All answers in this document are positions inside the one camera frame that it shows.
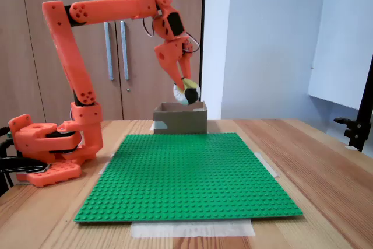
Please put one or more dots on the translucent masking tape strip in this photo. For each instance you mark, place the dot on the translucent masking tape strip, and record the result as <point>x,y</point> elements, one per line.
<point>269,167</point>
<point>192,230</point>
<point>102,171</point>

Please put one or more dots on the green studded baseplate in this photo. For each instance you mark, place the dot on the green studded baseplate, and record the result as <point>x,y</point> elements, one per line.
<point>189,179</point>

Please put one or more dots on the white wall panel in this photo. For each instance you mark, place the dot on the white wall panel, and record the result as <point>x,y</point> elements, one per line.
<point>341,56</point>

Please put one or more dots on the yellow black white fabric ball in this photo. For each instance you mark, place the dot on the yellow black white fabric ball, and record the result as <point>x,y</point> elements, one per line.
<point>190,94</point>

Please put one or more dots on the brown cardboard box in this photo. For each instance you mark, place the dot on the brown cardboard box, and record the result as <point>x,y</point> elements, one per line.
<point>180,120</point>

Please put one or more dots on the black table clamp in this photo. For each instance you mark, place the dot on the black table clamp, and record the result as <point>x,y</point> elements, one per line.
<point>17,166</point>

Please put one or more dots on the black clamp stand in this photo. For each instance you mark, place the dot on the black clamp stand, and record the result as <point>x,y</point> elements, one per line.
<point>357,132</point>

